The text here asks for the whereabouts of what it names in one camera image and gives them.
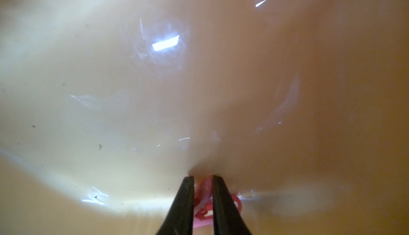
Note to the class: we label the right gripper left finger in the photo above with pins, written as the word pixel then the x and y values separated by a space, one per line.
pixel 179 220

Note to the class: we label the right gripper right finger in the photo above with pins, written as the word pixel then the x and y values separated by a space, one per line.
pixel 226 217

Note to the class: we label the yellow plastic storage box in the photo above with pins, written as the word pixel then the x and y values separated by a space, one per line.
pixel 302 106

